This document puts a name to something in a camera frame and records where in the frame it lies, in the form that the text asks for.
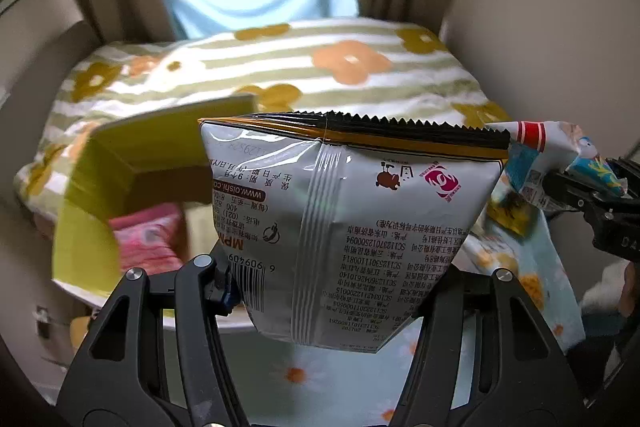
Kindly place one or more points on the yellow-green cardboard box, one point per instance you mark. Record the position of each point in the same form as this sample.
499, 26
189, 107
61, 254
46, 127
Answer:
90, 187

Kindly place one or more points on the grey bed headboard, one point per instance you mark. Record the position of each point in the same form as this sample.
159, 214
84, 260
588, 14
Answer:
45, 57

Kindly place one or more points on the pink snack packet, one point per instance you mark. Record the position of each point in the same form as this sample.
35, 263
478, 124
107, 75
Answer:
150, 237

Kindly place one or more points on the white fluffy cloth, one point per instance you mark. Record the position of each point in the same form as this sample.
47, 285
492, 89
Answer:
605, 282

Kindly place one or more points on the blue cartoon snack packet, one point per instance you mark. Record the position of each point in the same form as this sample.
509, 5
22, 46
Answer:
540, 157

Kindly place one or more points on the striped flower blanket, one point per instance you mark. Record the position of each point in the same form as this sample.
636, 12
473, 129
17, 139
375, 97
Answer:
300, 77

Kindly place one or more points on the white chip bag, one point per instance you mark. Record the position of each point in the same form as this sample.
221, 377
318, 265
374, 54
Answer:
350, 207

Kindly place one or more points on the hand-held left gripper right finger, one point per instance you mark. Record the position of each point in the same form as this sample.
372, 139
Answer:
440, 307

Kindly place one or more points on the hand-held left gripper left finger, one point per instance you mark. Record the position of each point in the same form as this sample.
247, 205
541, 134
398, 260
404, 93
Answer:
229, 298

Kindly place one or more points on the gold snack packet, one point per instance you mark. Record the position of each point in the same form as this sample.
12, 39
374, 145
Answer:
512, 212

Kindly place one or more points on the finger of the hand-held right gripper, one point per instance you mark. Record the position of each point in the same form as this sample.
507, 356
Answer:
632, 177
575, 189

